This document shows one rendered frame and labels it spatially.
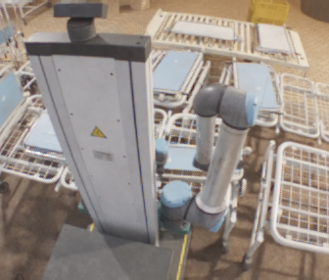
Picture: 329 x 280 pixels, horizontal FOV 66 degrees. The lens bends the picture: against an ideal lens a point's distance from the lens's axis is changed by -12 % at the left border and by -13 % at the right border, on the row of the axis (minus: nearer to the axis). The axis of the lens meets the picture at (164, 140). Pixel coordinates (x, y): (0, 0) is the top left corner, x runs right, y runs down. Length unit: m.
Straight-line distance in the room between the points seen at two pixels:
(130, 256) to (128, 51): 0.94
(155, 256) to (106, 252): 0.23
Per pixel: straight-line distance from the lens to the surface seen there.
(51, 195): 2.63
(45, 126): 2.36
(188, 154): 2.03
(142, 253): 1.33
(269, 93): 2.65
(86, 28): 0.69
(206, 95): 1.05
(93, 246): 1.38
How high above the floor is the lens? 2.10
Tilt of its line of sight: 48 degrees down
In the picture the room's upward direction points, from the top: straight up
